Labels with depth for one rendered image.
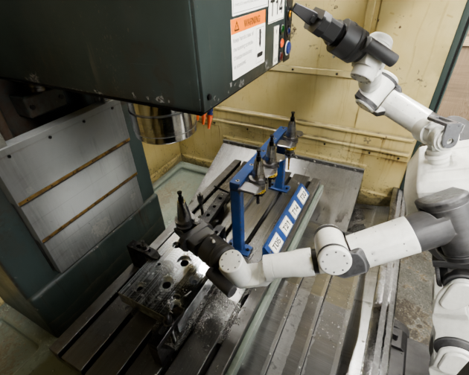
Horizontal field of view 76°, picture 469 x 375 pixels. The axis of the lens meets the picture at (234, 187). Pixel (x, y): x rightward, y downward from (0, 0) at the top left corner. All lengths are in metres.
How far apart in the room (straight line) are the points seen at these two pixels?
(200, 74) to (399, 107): 0.81
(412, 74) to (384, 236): 0.96
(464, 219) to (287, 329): 0.69
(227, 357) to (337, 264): 0.43
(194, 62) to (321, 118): 1.26
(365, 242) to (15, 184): 0.98
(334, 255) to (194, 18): 0.56
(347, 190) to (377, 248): 0.98
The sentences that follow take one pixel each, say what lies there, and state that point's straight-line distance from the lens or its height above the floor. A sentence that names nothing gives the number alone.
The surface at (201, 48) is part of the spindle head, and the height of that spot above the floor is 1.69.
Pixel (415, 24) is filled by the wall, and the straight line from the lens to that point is 1.56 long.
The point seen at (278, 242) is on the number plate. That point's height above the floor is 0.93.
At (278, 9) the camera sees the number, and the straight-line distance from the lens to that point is 0.81.
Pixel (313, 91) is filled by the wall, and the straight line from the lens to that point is 1.68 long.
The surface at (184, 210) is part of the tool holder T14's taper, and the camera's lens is 0.93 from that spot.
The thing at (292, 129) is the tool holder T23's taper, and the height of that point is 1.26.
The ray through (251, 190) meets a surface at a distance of 0.97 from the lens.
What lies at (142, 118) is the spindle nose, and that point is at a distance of 0.72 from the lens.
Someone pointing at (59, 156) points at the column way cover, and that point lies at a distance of 1.14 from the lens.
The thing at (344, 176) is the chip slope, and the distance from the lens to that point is 1.78.
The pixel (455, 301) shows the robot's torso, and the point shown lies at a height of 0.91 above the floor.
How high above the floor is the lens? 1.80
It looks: 36 degrees down
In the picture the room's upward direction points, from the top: 3 degrees counter-clockwise
